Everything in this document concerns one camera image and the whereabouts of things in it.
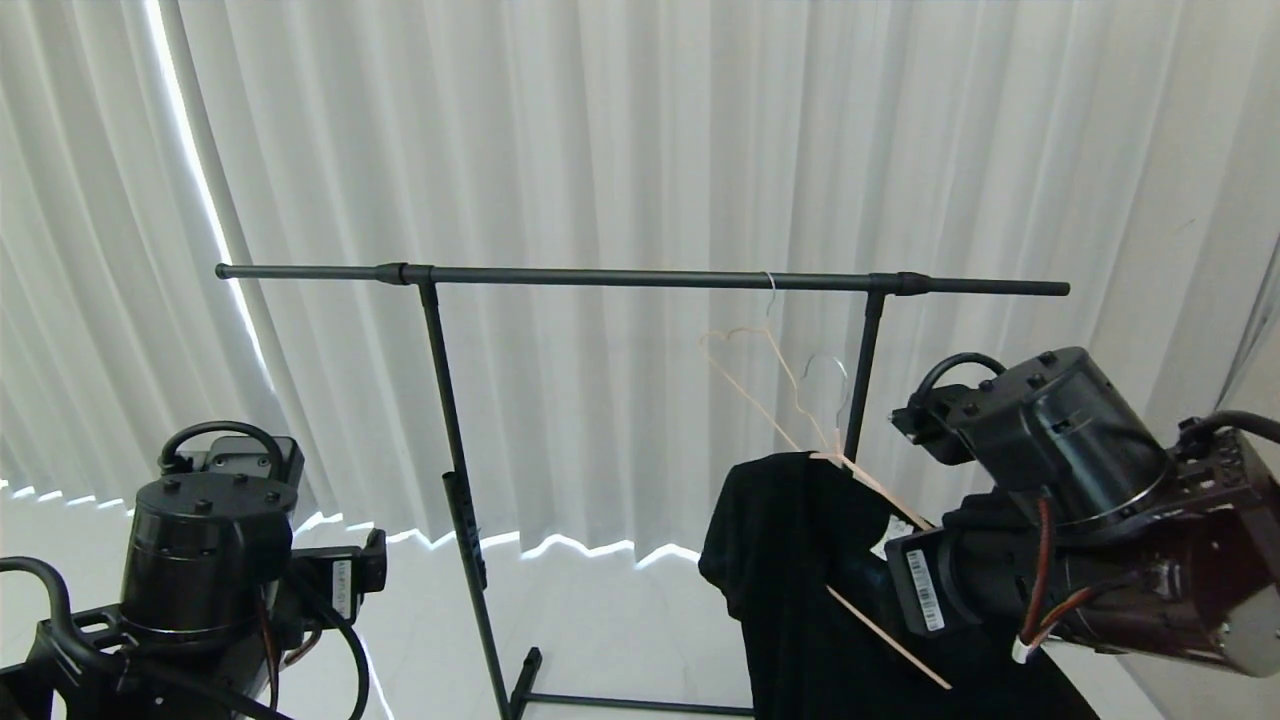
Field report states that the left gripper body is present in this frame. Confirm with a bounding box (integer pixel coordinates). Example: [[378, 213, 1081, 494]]
[[290, 546, 368, 623]]

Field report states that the white curtain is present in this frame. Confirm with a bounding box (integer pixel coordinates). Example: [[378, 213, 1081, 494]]
[[0, 0, 1280, 571]]

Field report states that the black garment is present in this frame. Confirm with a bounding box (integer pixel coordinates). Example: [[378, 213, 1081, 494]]
[[698, 450, 1101, 720]]

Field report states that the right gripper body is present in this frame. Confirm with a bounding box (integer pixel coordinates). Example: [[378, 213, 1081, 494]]
[[885, 490, 1280, 681]]

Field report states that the black clothes rack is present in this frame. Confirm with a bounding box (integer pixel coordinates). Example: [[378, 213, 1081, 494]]
[[215, 262, 1071, 720]]

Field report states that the pink clothes hanger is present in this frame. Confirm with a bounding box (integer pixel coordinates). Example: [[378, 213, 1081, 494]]
[[699, 272, 846, 463], [803, 353, 953, 693]]

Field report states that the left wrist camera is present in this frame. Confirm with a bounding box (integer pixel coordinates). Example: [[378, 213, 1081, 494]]
[[158, 432, 307, 493]]

